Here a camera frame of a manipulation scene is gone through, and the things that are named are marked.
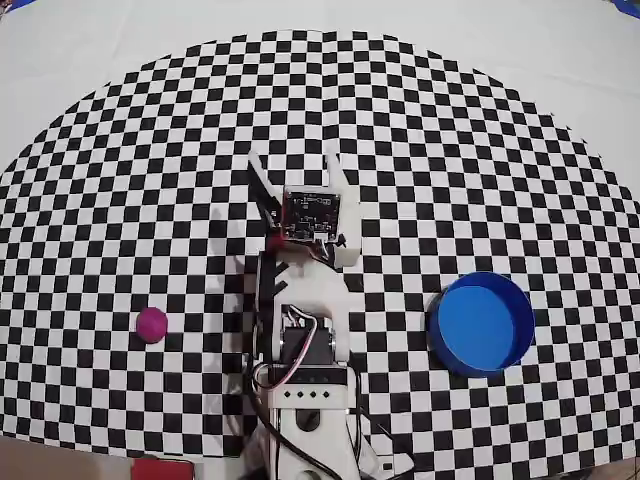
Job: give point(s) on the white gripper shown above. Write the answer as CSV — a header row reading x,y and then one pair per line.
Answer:
x,y
348,202

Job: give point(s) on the pink ball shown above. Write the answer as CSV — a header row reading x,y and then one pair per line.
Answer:
x,y
151,325

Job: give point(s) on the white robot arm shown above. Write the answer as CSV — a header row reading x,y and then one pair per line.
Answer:
x,y
325,290

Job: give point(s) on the blue round box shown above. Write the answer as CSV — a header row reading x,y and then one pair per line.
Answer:
x,y
475,320

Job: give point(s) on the red flat object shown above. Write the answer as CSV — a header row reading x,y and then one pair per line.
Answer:
x,y
162,470

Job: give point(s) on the blue tape strip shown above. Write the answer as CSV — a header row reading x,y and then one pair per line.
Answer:
x,y
12,4
631,5

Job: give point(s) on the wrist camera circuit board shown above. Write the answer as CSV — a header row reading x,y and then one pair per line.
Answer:
x,y
312,215

